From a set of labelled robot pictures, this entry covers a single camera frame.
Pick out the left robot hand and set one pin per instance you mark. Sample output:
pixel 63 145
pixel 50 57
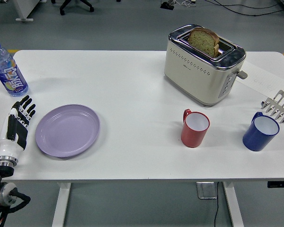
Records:
pixel 22 134

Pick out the purple plate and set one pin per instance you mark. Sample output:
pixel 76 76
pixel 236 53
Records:
pixel 67 131

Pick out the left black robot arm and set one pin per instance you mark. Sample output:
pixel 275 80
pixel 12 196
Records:
pixel 0 170

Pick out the blue-capped drink bottle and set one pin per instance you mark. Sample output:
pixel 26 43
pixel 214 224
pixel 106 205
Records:
pixel 11 75

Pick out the white desk leg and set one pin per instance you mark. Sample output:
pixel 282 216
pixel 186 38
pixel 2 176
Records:
pixel 26 10

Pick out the black office chair base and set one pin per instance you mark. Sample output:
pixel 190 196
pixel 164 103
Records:
pixel 72 4

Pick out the red cup white inside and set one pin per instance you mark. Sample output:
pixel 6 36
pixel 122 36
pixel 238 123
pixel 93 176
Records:
pixel 191 137

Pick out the cream and chrome toaster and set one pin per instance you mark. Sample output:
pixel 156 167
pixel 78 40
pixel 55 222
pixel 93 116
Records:
pixel 194 73

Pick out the grey box under table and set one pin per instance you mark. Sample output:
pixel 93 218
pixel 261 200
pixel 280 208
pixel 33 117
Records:
pixel 206 190

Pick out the black floor device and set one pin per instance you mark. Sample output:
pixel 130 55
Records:
pixel 166 6

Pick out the large brown bread slice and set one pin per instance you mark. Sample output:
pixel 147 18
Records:
pixel 202 42

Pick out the thin bread slice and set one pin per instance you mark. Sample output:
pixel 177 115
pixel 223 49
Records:
pixel 217 49

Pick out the blue cup white inside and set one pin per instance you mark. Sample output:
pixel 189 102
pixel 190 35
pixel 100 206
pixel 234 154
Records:
pixel 255 139

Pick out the white paper sheet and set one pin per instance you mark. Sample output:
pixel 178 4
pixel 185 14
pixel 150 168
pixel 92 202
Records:
pixel 262 76

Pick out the metal toast rack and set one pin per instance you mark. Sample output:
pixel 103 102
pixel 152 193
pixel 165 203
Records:
pixel 282 100

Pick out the black table control panel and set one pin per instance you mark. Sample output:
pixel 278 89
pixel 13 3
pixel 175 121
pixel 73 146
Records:
pixel 280 185

